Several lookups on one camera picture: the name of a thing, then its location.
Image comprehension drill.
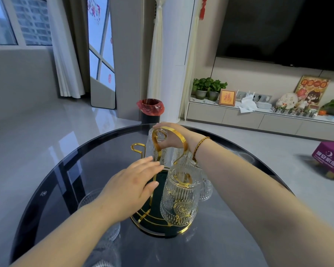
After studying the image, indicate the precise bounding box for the person's right hand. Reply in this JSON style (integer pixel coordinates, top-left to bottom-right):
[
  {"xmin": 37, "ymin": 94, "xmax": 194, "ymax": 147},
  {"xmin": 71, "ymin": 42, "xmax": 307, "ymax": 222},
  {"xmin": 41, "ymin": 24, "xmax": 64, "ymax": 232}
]
[{"xmin": 153, "ymin": 122, "xmax": 204, "ymax": 153}]

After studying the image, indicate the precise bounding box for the person's left hand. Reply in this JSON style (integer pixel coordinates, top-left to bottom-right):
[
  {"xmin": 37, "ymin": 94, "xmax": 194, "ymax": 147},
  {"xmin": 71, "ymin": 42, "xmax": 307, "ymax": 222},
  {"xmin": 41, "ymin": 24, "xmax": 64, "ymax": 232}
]
[{"xmin": 96, "ymin": 156, "xmax": 165, "ymax": 223}]

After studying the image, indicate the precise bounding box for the clear embossed drinking glass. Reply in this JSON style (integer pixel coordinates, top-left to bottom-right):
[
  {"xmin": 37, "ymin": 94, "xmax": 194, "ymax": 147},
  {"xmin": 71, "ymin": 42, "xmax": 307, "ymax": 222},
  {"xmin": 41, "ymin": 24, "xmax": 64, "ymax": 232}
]
[
  {"xmin": 145, "ymin": 128, "xmax": 169, "ymax": 166},
  {"xmin": 171, "ymin": 147, "xmax": 191, "ymax": 167},
  {"xmin": 83, "ymin": 241, "xmax": 122, "ymax": 267},
  {"xmin": 77, "ymin": 188, "xmax": 121, "ymax": 242},
  {"xmin": 160, "ymin": 164, "xmax": 200, "ymax": 227},
  {"xmin": 196, "ymin": 164, "xmax": 214, "ymax": 202}
]

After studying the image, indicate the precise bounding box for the gold metal cup rack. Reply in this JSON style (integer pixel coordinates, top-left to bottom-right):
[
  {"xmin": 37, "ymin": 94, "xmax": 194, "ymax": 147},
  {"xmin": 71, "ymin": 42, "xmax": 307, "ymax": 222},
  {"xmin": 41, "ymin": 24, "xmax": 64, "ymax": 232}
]
[{"xmin": 130, "ymin": 126, "xmax": 200, "ymax": 237}]

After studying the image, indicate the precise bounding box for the person's right forearm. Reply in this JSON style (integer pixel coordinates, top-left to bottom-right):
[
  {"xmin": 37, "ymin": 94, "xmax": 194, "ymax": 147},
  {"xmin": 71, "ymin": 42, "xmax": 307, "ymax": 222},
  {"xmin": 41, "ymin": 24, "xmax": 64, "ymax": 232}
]
[{"xmin": 192, "ymin": 137, "xmax": 334, "ymax": 267}]

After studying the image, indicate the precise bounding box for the person's left forearm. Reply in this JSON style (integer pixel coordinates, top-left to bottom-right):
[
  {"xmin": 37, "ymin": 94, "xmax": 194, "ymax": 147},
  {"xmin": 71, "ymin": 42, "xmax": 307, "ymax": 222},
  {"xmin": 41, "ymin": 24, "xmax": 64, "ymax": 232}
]
[{"xmin": 10, "ymin": 201, "xmax": 120, "ymax": 267}]

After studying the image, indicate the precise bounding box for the black bin with red bag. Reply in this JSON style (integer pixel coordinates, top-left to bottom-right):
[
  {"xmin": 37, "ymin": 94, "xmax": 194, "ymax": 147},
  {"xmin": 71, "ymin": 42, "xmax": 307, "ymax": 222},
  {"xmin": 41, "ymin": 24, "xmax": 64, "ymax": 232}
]
[{"xmin": 136, "ymin": 98, "xmax": 165, "ymax": 125}]

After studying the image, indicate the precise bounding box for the small orange framed picture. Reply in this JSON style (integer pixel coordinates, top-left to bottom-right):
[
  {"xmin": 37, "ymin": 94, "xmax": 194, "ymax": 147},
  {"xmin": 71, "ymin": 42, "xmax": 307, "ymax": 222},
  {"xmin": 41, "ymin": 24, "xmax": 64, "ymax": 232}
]
[{"xmin": 219, "ymin": 89, "xmax": 236, "ymax": 107}]

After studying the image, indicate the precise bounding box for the cream tied curtain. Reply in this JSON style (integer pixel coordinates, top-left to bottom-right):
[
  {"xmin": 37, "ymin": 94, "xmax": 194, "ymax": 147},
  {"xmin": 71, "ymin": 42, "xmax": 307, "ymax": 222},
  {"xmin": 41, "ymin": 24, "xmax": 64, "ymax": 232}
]
[
  {"xmin": 147, "ymin": 0, "xmax": 167, "ymax": 102},
  {"xmin": 181, "ymin": 0, "xmax": 204, "ymax": 121}
]

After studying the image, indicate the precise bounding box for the beige low media cabinet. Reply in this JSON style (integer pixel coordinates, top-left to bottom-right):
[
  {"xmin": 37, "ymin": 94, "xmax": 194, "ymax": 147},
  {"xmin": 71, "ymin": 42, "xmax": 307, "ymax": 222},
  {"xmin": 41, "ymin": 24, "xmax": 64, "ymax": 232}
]
[{"xmin": 185, "ymin": 98, "xmax": 334, "ymax": 142}]

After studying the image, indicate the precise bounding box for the crumpled white tissue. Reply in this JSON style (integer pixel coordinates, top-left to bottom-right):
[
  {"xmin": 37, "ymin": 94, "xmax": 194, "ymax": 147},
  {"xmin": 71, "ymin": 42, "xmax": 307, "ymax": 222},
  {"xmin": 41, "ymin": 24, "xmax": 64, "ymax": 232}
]
[{"xmin": 237, "ymin": 94, "xmax": 259, "ymax": 113}]

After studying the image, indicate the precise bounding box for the white standing air conditioner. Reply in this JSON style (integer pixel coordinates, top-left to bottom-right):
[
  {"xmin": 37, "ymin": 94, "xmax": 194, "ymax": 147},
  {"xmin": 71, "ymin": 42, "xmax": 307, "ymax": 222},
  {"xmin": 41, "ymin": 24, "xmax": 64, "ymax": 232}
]
[{"xmin": 160, "ymin": 0, "xmax": 202, "ymax": 123}]

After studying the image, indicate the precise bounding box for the round dark glass table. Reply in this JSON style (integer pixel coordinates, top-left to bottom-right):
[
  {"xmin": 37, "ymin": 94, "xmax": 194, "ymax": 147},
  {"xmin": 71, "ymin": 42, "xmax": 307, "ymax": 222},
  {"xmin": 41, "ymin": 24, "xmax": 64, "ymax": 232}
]
[{"xmin": 9, "ymin": 123, "xmax": 295, "ymax": 267}]

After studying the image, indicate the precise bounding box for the round white decorated plaque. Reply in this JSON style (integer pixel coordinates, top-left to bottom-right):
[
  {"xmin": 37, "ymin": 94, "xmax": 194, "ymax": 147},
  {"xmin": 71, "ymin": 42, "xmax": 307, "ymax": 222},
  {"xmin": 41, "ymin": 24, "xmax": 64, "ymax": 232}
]
[{"xmin": 276, "ymin": 92, "xmax": 299, "ymax": 109}]

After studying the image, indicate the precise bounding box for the standing floor mirror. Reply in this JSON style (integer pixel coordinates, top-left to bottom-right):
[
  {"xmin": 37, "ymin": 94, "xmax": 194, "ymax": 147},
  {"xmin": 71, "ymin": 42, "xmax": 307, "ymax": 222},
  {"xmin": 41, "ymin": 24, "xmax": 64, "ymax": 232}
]
[{"xmin": 88, "ymin": 0, "xmax": 117, "ymax": 110}]

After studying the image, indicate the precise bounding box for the row of small potted plants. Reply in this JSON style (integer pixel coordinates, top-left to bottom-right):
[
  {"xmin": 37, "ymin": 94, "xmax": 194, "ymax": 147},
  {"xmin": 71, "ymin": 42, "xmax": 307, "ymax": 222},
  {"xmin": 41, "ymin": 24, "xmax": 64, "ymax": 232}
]
[{"xmin": 272, "ymin": 105, "xmax": 319, "ymax": 118}]

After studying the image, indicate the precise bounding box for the red hanging ornament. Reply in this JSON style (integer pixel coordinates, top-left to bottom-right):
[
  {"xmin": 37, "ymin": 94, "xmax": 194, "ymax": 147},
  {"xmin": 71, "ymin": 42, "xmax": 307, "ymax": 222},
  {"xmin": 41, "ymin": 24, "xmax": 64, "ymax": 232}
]
[{"xmin": 199, "ymin": 0, "xmax": 209, "ymax": 20}]

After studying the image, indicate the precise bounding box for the colourful cartoon poster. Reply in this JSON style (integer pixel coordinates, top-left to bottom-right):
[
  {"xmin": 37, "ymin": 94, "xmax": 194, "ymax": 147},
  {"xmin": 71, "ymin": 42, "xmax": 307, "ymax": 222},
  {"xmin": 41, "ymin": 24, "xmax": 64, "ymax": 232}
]
[{"xmin": 295, "ymin": 75, "xmax": 331, "ymax": 108}]

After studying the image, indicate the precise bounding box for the white window curtain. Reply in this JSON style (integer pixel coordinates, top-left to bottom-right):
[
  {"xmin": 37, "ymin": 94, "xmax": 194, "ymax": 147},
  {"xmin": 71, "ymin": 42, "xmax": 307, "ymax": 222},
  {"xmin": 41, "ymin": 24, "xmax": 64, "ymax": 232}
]
[{"xmin": 46, "ymin": 0, "xmax": 85, "ymax": 99}]

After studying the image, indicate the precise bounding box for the brown window curtain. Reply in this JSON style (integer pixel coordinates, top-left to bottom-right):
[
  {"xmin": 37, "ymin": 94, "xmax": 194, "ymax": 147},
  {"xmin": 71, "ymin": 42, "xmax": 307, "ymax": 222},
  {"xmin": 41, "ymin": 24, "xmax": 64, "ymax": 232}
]
[{"xmin": 62, "ymin": 0, "xmax": 91, "ymax": 93}]

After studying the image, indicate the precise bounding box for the purple upholstered stool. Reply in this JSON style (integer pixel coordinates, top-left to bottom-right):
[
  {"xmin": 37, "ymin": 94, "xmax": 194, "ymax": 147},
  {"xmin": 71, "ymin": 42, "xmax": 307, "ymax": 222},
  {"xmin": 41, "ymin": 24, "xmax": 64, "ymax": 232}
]
[{"xmin": 311, "ymin": 141, "xmax": 334, "ymax": 180}]

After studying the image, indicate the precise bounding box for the large window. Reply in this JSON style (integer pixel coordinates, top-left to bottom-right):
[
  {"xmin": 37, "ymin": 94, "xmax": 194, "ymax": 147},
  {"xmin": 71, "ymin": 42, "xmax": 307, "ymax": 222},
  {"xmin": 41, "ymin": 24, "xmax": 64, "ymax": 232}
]
[{"xmin": 0, "ymin": 0, "xmax": 53, "ymax": 46}]

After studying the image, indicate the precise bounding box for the braided yellow-black bracelet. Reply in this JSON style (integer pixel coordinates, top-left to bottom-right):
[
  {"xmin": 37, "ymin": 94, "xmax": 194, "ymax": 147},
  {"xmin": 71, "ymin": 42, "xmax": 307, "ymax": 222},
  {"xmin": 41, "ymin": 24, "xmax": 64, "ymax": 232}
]
[{"xmin": 191, "ymin": 136, "xmax": 211, "ymax": 162}]

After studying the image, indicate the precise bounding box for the grey wall outlet strip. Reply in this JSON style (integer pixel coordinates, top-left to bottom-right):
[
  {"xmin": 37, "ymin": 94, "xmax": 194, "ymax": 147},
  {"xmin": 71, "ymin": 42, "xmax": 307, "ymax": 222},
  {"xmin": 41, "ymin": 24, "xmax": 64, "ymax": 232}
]
[{"xmin": 236, "ymin": 91, "xmax": 273, "ymax": 103}]

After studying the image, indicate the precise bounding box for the black wall television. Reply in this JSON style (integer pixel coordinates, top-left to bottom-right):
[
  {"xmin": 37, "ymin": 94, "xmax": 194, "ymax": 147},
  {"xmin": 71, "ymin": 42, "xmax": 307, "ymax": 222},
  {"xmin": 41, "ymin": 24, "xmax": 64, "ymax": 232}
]
[{"xmin": 216, "ymin": 0, "xmax": 334, "ymax": 73}]

